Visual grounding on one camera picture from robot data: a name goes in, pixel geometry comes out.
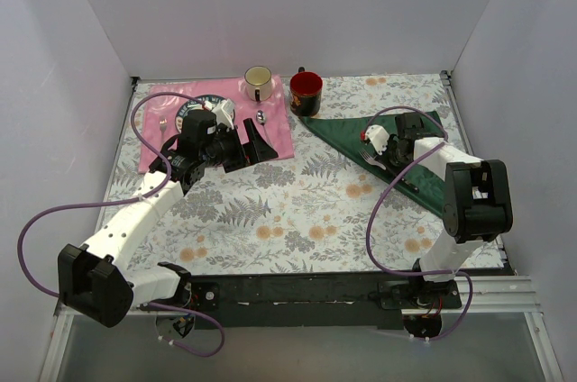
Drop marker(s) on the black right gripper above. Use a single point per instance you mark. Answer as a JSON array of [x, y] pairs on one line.
[[389, 155]]

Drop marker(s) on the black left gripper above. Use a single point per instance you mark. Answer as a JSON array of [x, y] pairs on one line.
[[243, 150]]

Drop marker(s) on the black handled fork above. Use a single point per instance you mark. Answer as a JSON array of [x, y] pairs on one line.
[[380, 162]]

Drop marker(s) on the dark green cloth napkin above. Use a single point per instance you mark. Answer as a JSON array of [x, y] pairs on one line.
[[344, 136]]

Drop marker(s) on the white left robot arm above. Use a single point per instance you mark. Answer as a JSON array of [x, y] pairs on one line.
[[93, 278]]

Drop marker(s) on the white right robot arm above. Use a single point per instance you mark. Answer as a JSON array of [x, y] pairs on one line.
[[476, 205]]

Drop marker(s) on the silver spoon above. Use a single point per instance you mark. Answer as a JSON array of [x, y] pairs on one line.
[[261, 120]]

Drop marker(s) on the white plate green rim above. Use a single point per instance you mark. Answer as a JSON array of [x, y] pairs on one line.
[[192, 105]]

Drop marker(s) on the cream enamel mug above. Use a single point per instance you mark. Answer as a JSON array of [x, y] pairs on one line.
[[258, 83]]

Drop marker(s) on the dark mug red interior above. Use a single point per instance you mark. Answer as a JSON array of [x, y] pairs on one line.
[[306, 89]]

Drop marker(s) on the silver fork on placemat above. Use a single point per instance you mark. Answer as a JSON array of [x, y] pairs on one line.
[[163, 124]]

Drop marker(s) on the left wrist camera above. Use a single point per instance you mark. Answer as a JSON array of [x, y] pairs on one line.
[[223, 111]]

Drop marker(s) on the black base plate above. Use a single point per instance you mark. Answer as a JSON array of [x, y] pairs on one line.
[[313, 300]]

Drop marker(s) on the aluminium frame rail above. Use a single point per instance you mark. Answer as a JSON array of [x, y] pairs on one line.
[[502, 338]]

